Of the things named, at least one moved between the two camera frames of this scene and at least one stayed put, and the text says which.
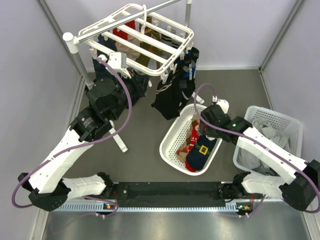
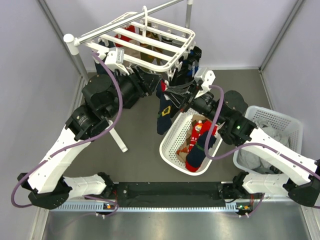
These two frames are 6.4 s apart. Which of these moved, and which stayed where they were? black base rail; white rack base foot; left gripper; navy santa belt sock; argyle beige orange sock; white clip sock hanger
Moved: navy santa belt sock; white clip sock hanger
Stayed: black base rail; left gripper; argyle beige orange sock; white rack base foot
